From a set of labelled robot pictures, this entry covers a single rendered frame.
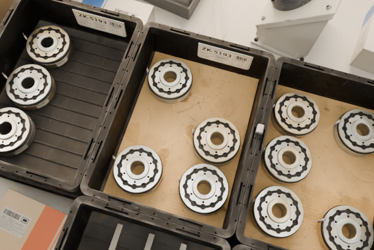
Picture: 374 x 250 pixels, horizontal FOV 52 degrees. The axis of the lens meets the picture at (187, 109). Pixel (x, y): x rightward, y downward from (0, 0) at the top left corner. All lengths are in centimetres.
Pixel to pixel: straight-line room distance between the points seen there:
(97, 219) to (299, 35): 66
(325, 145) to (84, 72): 58
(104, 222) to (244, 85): 44
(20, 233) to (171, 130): 39
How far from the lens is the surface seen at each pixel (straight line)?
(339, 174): 91
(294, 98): 90
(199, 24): 116
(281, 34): 107
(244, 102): 91
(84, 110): 91
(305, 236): 86
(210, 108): 89
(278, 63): 85
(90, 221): 85
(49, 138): 91
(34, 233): 93
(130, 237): 83
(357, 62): 117
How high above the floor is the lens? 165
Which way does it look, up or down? 68 degrees down
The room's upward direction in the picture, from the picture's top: 4 degrees clockwise
